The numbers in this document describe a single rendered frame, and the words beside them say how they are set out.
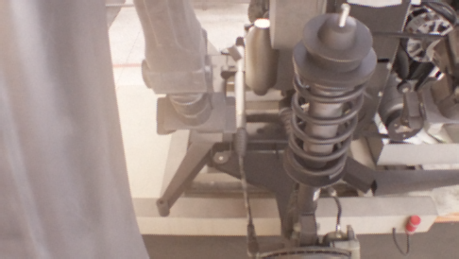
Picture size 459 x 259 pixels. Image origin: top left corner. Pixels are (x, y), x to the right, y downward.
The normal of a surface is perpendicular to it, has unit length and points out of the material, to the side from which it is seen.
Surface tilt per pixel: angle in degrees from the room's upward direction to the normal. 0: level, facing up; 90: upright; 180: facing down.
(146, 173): 0
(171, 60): 112
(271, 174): 9
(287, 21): 90
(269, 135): 0
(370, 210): 0
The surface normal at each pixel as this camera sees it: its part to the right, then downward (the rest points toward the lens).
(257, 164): -0.04, -0.60
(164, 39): 0.01, 0.91
